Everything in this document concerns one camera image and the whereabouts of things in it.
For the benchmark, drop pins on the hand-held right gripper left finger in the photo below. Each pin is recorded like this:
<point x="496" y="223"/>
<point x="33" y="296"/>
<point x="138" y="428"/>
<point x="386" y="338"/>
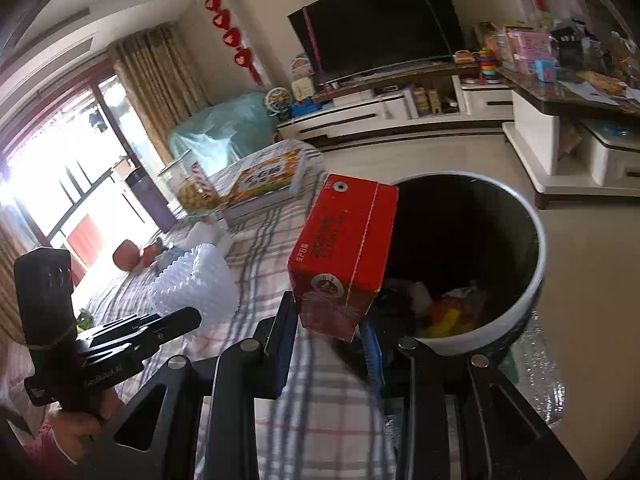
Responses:
<point x="277" y="355"/>

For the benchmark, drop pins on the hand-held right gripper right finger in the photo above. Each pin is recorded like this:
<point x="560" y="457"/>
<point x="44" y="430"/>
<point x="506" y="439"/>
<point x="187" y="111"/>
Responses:
<point x="372" y="360"/>

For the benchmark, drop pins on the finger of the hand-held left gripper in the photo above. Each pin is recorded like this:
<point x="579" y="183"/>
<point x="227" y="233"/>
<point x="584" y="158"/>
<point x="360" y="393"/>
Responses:
<point x="165" y="327"/>

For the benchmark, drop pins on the white foam fruit net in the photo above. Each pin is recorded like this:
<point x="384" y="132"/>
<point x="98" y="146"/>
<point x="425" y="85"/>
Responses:
<point x="195" y="285"/>

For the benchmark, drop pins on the red drink carton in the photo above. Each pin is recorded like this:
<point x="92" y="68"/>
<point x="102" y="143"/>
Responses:
<point x="340" y="250"/>

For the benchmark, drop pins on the white black trash bin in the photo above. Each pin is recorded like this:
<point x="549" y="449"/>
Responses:
<point x="520" y="280"/>

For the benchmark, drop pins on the person's left hand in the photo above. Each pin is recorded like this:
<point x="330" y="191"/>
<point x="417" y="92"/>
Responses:
<point x="82" y="430"/>

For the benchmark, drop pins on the large green snack packet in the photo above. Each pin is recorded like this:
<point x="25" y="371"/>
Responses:
<point x="85" y="318"/>

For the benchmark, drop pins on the small green red box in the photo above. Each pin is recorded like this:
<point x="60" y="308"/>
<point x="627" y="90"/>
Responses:
<point x="151" y="256"/>

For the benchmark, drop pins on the orange red apple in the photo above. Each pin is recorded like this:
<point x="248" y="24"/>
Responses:
<point x="126" y="256"/>

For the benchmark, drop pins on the yellow snack wrapper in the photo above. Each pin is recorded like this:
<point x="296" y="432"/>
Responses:
<point x="447" y="321"/>

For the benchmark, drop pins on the purple thermos bottle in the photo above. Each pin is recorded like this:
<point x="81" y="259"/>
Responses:
<point x="150" y="200"/>

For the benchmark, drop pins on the clear jar of cookies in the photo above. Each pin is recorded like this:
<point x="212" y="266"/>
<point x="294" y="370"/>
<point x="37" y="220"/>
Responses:
<point x="192" y="190"/>

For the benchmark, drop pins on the bubble wrap sheet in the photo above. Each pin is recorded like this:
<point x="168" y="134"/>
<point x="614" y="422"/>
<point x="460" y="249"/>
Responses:
<point x="535" y="385"/>

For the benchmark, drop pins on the snack box with pictures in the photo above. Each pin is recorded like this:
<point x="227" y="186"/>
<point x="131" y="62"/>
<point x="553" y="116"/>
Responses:
<point x="267" y="172"/>

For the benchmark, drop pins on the teal covered sofa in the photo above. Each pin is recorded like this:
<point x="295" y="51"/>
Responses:
<point x="220" y="130"/>

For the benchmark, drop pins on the beige curtain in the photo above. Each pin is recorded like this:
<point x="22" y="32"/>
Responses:
<point x="160" y="85"/>

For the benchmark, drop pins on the white brown television stand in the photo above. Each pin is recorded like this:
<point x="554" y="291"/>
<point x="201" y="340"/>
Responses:
<point x="380" y="110"/>

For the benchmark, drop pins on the white wheel toy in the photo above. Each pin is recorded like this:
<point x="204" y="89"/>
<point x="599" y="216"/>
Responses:
<point x="277" y="101"/>

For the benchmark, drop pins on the marble top side table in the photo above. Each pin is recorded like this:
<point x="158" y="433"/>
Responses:
<point x="555" y="110"/>

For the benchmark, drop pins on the black television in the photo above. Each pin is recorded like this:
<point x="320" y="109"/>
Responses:
<point x="380" y="25"/>

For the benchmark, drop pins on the small blue box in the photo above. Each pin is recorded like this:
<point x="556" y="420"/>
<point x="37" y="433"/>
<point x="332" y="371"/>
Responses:
<point x="545" y="70"/>

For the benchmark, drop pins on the pink toy box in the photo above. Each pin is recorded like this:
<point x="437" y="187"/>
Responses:
<point x="529" y="50"/>

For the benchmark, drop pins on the flat yellow printed box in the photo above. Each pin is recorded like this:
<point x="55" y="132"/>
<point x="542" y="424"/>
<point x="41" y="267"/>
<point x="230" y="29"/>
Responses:
<point x="600" y="84"/>

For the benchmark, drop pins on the wooden frame glass door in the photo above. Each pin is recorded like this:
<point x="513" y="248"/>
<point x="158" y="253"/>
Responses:
<point x="50" y="185"/>

